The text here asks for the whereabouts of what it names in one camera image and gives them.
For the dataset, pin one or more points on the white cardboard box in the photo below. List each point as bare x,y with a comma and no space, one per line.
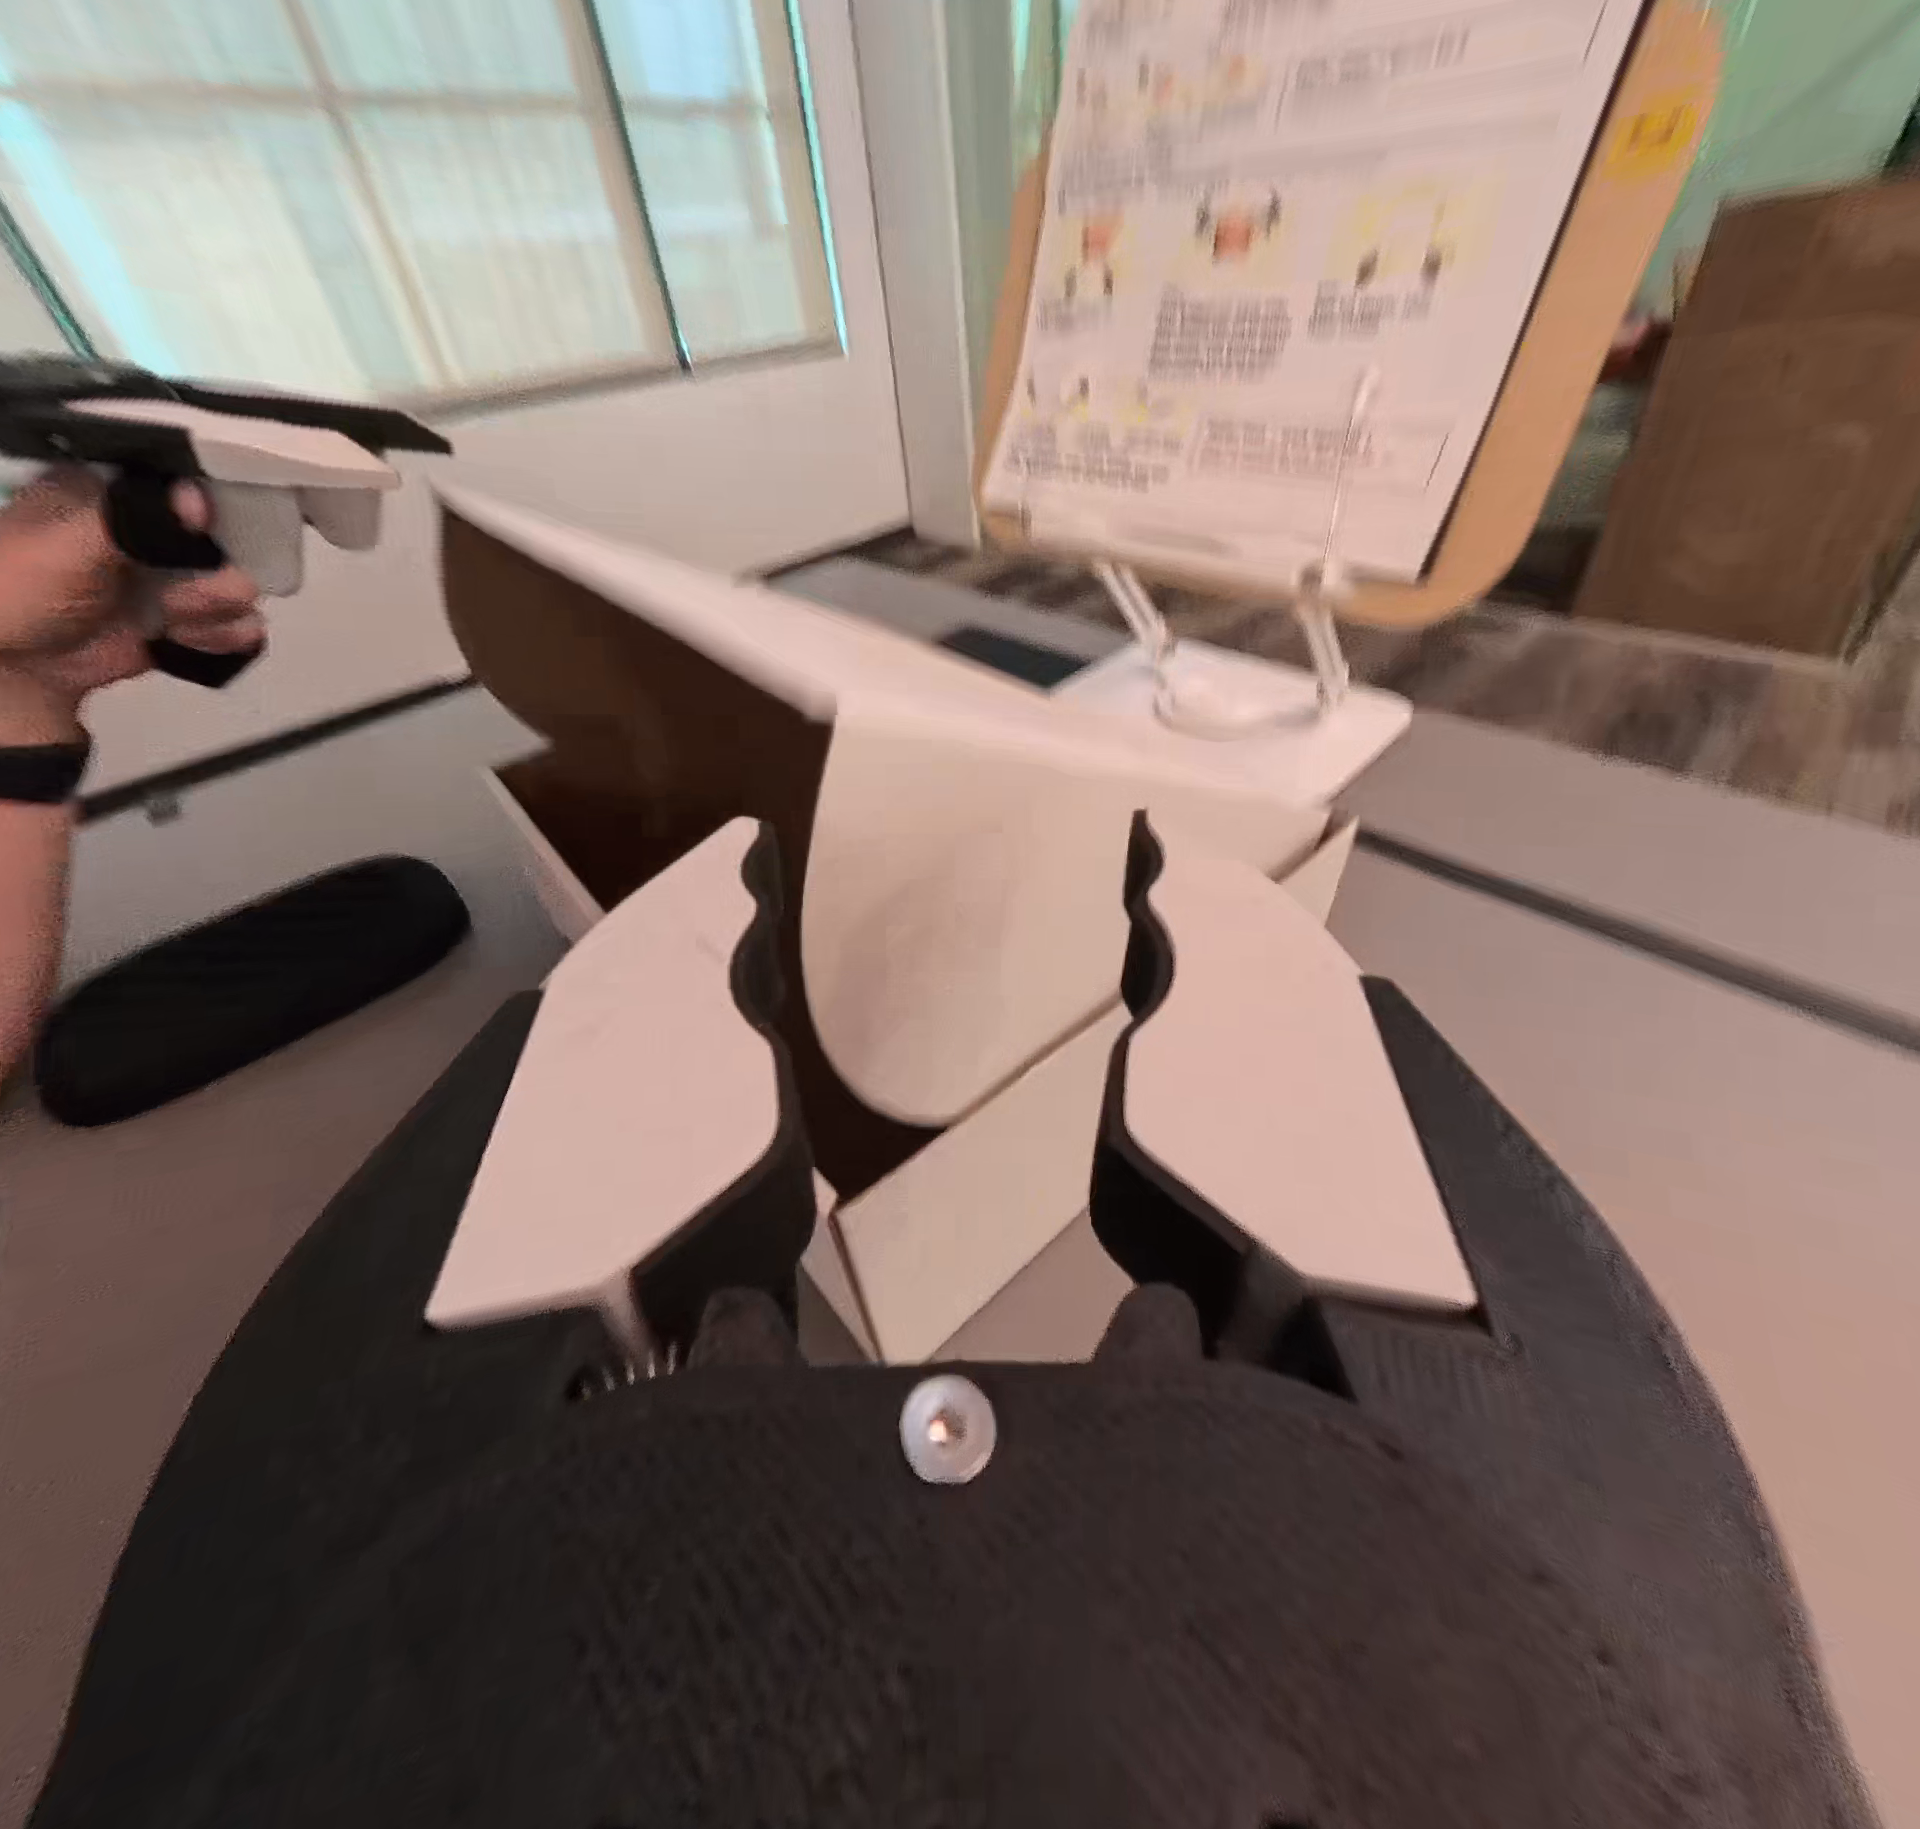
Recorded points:
962,929

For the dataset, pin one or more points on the window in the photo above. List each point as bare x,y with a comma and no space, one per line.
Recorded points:
377,134

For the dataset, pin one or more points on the wooden board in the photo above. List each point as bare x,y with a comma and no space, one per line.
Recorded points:
1576,404

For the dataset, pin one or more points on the person's left forearm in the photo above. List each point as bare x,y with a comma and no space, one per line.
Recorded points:
26,929

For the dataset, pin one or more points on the person's left hand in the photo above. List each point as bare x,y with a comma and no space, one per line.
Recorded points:
76,585

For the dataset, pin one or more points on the yellow smiley sticker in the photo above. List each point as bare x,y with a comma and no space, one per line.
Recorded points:
1653,141

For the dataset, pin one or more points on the black wristband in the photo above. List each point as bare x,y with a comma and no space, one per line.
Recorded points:
41,771

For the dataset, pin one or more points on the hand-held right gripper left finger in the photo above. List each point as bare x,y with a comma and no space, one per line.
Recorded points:
632,1080

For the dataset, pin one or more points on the large brown cardboard box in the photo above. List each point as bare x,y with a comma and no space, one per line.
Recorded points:
1771,434

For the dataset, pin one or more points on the printed instruction sheet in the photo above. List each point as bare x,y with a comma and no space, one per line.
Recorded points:
1351,209

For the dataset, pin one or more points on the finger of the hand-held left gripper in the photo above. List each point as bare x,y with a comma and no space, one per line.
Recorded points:
257,453

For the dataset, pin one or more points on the clear acrylic stand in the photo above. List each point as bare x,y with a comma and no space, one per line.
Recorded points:
1207,701

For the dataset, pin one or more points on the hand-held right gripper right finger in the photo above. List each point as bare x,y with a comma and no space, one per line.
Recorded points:
1277,1094

